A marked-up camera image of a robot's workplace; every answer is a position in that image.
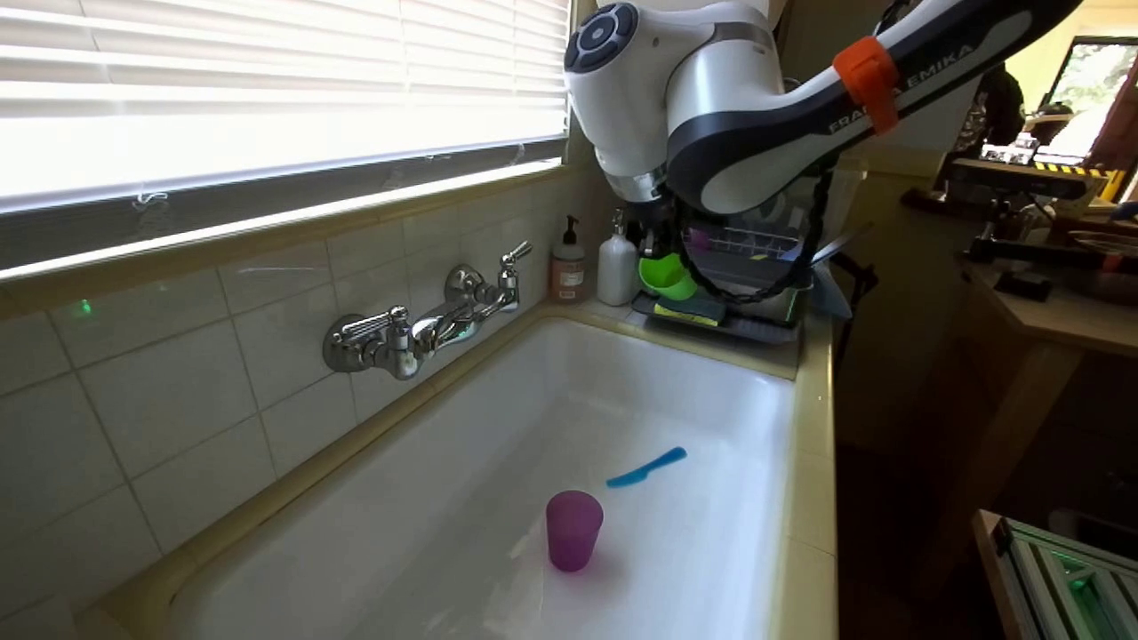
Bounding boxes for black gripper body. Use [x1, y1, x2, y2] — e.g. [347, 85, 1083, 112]
[620, 194, 698, 259]

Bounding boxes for green plastic cup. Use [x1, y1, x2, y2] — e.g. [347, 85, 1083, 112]
[634, 245, 705, 305]

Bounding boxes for chrome wall faucet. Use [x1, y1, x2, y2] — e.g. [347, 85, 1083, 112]
[319, 239, 532, 383]

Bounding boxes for purple plastic cup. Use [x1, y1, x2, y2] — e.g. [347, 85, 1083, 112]
[544, 486, 609, 578]

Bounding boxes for white pump bottle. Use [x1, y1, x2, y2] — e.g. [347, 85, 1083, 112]
[594, 216, 642, 310]

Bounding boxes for yellow green sponge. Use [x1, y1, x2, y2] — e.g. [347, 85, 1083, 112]
[648, 300, 728, 333]

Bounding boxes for soap dispenser with black pump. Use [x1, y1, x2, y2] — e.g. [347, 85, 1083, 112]
[544, 213, 589, 305]

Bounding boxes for grey dish rack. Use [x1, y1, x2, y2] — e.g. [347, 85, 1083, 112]
[631, 216, 853, 349]

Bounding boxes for white sink basin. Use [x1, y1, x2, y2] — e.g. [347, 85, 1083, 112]
[163, 310, 801, 640]

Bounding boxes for blue plastic knife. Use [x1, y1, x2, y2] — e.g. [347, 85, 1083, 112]
[603, 446, 690, 491]

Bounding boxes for person in dark clothes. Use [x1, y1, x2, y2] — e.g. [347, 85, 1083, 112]
[975, 66, 1026, 164]

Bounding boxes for small black desk item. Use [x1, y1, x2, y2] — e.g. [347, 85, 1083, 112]
[992, 268, 1057, 304]

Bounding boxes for yellow black striped bar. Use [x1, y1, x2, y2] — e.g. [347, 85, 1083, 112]
[940, 158, 1131, 205]

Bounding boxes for wooden desk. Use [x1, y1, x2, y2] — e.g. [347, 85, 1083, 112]
[953, 252, 1138, 503]

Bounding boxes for white window blinds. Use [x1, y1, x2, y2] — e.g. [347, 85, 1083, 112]
[0, 0, 574, 221]

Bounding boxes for computer monitor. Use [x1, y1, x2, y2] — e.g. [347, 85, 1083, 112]
[1037, 32, 1138, 169]

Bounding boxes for white green crate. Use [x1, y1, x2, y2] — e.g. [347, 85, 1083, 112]
[972, 505, 1138, 640]

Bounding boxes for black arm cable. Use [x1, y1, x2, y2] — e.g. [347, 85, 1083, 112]
[678, 164, 834, 304]

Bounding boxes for orange strap on arm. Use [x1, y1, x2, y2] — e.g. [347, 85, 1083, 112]
[827, 32, 908, 134]

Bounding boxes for window sill frame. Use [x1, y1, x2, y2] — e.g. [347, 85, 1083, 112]
[0, 153, 568, 292]

